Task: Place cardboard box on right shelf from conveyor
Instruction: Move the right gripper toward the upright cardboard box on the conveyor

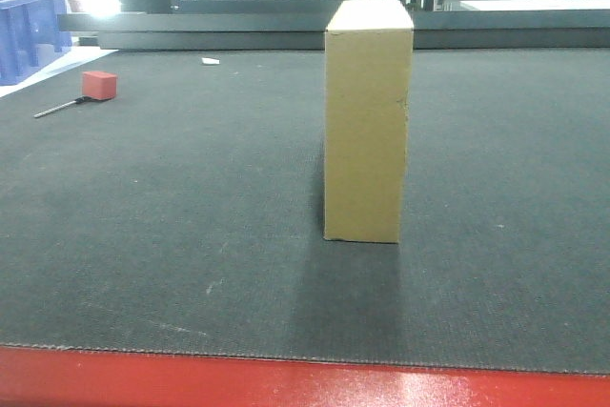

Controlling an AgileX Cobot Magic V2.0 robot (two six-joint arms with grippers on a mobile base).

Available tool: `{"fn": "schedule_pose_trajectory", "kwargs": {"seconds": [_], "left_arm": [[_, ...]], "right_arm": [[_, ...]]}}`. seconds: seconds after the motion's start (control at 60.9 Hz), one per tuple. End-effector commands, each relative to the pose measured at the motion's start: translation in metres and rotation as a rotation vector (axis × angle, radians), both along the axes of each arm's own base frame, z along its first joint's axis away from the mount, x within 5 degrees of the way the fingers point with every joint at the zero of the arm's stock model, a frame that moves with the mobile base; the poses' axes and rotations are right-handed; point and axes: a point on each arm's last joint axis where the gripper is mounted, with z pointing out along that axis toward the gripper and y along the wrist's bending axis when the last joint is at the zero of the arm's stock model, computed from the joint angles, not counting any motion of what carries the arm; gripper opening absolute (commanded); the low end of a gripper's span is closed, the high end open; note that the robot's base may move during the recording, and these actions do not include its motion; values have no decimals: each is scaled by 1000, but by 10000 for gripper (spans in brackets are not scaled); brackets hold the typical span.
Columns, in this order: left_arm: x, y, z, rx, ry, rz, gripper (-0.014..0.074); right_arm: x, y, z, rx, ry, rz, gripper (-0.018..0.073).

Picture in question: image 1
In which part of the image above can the tall brown cardboard box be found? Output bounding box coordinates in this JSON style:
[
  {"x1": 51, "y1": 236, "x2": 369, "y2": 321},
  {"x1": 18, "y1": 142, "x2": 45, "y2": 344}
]
[{"x1": 324, "y1": 0, "x2": 414, "y2": 244}]

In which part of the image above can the dark conveyor belt mat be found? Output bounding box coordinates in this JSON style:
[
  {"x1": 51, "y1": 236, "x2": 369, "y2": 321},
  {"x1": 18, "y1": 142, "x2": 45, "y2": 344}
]
[{"x1": 1, "y1": 49, "x2": 609, "y2": 374}]

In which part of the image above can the red conveyor front edge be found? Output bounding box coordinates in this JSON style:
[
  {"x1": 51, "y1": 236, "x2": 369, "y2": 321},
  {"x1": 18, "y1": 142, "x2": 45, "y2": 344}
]
[{"x1": 1, "y1": 347, "x2": 609, "y2": 406}]

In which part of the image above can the small white paper scrap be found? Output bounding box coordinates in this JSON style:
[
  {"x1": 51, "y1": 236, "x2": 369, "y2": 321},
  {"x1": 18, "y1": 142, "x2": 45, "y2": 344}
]
[{"x1": 201, "y1": 57, "x2": 220, "y2": 66}]

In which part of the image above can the small red block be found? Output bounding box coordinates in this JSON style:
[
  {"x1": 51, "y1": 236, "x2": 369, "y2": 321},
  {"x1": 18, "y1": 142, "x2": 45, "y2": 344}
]
[{"x1": 82, "y1": 71, "x2": 118, "y2": 101}]

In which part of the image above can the metal rod tool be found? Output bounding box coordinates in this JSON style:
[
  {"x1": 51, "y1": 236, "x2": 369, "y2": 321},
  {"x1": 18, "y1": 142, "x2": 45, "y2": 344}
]
[{"x1": 32, "y1": 96, "x2": 93, "y2": 119}]

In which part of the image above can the blue plastic crate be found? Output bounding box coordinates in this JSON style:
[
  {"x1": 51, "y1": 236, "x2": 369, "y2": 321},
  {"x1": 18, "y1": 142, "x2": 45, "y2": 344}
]
[{"x1": 1, "y1": 0, "x2": 72, "y2": 86}]

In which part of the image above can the grey conveyor back rail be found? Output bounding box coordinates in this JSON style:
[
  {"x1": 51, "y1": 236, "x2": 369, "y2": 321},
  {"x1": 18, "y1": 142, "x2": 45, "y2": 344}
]
[{"x1": 59, "y1": 0, "x2": 609, "y2": 51}]

